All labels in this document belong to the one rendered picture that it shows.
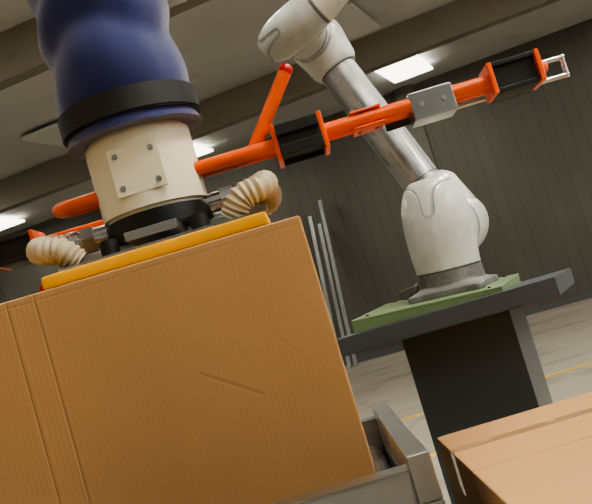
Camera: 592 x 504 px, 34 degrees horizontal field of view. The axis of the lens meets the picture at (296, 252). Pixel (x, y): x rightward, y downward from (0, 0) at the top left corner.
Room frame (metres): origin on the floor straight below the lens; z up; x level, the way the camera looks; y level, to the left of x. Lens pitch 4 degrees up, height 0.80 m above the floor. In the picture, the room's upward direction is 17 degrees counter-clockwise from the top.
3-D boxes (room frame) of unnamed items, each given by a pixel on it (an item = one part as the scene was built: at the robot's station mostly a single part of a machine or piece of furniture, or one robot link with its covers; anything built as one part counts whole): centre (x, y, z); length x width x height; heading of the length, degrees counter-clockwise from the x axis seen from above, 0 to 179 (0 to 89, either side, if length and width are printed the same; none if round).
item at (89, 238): (1.55, 0.19, 1.02); 0.34 x 0.25 x 0.06; 89
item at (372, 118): (1.66, 0.00, 1.08); 0.93 x 0.30 x 0.04; 89
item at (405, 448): (1.56, -0.07, 0.58); 0.70 x 0.03 x 0.06; 0
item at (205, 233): (1.45, 0.19, 0.98); 0.34 x 0.10 x 0.05; 89
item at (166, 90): (1.55, 0.19, 1.20); 0.23 x 0.23 x 0.04
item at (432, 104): (1.54, -0.27, 1.08); 0.07 x 0.07 x 0.04; 89
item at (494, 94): (1.53, -0.41, 1.08); 0.08 x 0.07 x 0.05; 89
